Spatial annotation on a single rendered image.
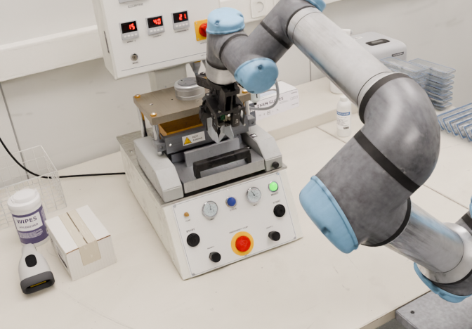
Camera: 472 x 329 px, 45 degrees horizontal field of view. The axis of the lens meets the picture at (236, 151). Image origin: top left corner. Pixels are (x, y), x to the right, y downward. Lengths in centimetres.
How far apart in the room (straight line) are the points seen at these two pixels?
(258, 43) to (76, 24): 99
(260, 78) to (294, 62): 131
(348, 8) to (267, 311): 151
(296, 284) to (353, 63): 65
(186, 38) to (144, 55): 13
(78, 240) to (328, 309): 64
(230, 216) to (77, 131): 81
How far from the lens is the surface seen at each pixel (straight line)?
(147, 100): 151
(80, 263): 149
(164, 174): 138
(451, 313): 134
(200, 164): 137
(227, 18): 114
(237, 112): 126
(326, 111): 212
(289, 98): 213
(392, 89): 82
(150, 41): 158
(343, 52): 92
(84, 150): 209
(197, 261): 142
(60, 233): 154
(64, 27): 195
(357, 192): 78
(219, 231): 142
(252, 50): 108
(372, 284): 138
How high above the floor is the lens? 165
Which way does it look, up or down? 27 degrees down
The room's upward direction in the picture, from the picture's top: 6 degrees counter-clockwise
